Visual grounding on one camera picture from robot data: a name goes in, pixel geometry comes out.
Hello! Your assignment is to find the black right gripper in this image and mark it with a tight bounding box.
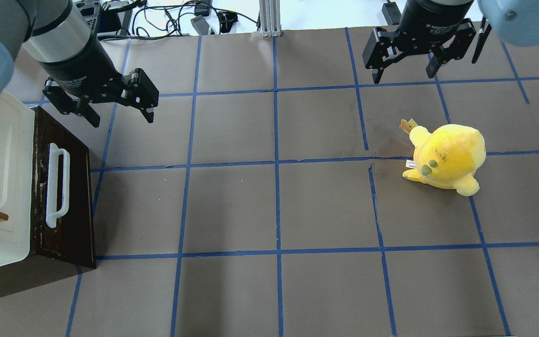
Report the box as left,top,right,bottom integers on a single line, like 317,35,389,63
362,0,476,84

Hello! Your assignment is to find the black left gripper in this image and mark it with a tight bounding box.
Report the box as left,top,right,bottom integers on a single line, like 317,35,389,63
39,36,159,128

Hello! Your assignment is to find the white drawer handle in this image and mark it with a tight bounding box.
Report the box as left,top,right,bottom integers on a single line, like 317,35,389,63
45,143,71,229

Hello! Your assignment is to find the dark brown drawer front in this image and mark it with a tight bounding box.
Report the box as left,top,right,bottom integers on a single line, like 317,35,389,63
0,107,96,298

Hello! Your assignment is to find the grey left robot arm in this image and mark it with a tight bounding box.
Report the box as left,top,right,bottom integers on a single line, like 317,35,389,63
0,0,159,127

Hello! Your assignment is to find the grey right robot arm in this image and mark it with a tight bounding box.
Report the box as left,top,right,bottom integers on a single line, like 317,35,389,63
362,0,539,84

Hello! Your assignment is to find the white plastic drawer cabinet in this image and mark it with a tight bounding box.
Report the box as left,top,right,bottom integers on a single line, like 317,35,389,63
0,90,36,267

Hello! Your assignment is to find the black power adapter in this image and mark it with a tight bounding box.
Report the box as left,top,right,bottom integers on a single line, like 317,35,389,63
190,15,216,36

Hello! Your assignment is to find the yellow plush toy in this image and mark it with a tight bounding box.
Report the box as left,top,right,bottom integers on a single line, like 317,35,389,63
400,119,487,197

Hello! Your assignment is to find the black cables bundle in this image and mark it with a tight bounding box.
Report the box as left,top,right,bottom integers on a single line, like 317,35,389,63
96,0,261,40

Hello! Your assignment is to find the aluminium frame post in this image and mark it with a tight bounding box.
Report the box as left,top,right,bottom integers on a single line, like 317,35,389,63
259,0,283,37

